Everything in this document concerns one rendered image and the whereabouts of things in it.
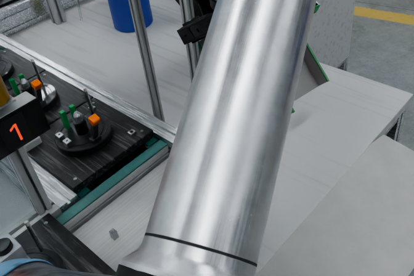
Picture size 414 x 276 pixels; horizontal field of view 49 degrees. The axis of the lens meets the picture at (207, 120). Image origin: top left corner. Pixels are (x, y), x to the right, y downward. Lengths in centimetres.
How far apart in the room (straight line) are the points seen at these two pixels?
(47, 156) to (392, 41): 269
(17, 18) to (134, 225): 124
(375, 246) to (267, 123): 76
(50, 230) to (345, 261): 59
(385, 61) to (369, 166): 205
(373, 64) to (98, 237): 244
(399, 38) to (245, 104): 319
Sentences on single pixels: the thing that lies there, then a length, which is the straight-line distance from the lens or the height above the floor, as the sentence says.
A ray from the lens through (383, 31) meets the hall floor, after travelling 353.
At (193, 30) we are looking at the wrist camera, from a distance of 67.
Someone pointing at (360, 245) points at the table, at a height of 86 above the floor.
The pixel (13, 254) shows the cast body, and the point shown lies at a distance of 84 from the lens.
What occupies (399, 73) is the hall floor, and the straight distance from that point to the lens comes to 310.
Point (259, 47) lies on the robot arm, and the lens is 31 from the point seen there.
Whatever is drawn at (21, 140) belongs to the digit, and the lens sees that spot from 87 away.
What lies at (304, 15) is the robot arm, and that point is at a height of 153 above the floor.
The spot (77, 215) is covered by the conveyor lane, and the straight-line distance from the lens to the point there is 103.
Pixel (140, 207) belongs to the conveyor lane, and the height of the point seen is 92.
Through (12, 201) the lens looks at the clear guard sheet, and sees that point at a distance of 100.
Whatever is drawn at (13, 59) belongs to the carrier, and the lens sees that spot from 161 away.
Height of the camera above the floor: 169
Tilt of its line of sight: 39 degrees down
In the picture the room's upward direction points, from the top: 7 degrees counter-clockwise
